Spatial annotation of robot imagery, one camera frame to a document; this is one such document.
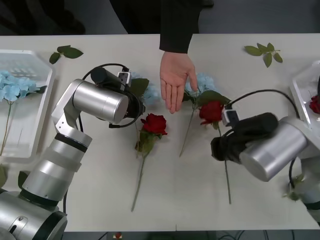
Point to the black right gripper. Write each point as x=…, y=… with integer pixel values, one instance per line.
x=222, y=150

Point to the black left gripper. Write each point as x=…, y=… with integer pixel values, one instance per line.
x=136, y=107

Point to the pale blue flower large leaf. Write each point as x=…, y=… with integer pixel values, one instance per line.
x=152, y=92

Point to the red rose leaves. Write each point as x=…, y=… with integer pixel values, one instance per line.
x=155, y=123

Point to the red rose straight stem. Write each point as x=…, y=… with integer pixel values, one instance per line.
x=211, y=112

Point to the pale blue flower broad leaves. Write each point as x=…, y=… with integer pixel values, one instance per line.
x=206, y=81

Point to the red rose curved leafy stem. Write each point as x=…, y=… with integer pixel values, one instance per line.
x=315, y=105

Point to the pale blue flower thin stem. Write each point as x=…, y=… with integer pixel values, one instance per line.
x=12, y=85

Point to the silver and black left arm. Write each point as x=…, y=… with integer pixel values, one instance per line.
x=100, y=100

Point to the person's forearm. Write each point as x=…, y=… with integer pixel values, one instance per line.
x=175, y=42

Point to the silver and black right arm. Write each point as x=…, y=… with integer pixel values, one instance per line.
x=275, y=147

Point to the person's hand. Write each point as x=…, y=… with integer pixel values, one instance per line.
x=175, y=80

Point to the loose small green leaf twig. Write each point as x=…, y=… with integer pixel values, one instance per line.
x=298, y=180

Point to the loose dark green leaf twig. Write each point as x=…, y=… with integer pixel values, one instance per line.
x=72, y=52

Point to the person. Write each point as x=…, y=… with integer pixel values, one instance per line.
x=140, y=15

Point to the loose light green leaf twig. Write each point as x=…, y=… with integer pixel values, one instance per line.
x=253, y=50

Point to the shallow white box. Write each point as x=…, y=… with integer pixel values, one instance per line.
x=303, y=82
x=30, y=120

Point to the red button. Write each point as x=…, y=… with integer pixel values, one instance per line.
x=117, y=235

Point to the loose four-leaf green twig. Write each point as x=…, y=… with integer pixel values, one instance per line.
x=23, y=178

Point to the black chair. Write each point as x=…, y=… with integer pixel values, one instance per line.
x=30, y=17

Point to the single loose green leaf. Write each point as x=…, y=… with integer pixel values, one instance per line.
x=2, y=176

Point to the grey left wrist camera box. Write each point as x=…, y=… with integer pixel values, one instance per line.
x=124, y=78

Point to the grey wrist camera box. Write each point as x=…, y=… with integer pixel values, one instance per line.
x=124, y=78
x=231, y=117

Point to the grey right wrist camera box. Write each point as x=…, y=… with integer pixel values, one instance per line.
x=231, y=117

